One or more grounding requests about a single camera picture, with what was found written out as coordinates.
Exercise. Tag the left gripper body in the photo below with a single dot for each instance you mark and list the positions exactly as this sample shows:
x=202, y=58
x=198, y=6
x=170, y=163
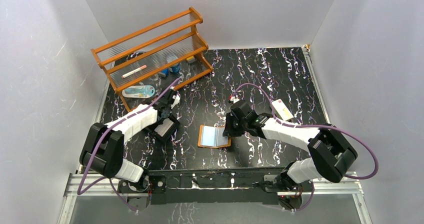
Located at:
x=161, y=131

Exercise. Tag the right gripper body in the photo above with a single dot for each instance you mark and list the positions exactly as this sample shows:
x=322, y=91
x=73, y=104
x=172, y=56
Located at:
x=235, y=127

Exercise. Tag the black card tray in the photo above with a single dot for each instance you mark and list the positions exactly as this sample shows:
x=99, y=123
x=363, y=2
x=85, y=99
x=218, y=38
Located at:
x=163, y=140

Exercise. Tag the orange card holder wallet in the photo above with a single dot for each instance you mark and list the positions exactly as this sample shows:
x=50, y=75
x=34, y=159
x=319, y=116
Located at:
x=212, y=137

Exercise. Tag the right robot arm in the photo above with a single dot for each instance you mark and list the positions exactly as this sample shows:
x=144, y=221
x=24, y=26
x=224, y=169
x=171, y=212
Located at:
x=331, y=154

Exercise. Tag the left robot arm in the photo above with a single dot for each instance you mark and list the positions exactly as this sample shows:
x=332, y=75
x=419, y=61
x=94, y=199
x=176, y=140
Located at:
x=103, y=150

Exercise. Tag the small blue block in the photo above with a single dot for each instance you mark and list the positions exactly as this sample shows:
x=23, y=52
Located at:
x=163, y=73

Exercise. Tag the blue white can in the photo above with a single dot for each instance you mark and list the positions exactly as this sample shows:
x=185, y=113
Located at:
x=176, y=67

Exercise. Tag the blue packaged item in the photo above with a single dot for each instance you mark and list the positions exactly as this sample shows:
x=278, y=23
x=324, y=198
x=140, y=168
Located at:
x=139, y=92

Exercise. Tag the white box with red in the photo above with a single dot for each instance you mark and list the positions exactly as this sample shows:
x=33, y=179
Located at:
x=282, y=111

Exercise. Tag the white pink pen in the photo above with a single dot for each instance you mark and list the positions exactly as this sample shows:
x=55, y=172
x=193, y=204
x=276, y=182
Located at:
x=133, y=72

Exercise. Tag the small grey yellow block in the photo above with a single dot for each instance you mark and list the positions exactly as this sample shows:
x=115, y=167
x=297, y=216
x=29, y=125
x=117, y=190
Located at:
x=190, y=60

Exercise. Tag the orange wooden shelf rack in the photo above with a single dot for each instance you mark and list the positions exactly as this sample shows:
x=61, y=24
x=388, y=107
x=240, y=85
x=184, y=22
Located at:
x=152, y=45

